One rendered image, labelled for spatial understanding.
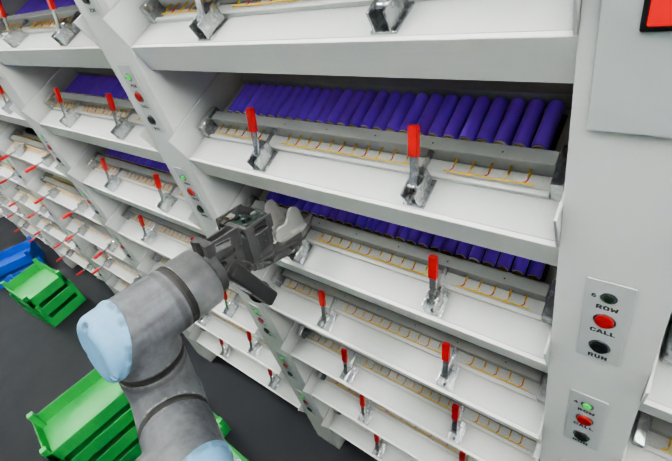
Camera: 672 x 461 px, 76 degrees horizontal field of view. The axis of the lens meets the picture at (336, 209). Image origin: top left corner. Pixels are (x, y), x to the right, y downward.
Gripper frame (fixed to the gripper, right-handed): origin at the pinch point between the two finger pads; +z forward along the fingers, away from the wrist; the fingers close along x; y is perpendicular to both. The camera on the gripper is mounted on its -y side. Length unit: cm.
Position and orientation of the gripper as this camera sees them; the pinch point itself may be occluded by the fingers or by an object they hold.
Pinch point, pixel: (300, 220)
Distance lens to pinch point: 76.6
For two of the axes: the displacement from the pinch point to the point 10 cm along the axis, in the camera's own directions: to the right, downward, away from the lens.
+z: 6.1, -4.6, 6.5
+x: -7.8, -2.0, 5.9
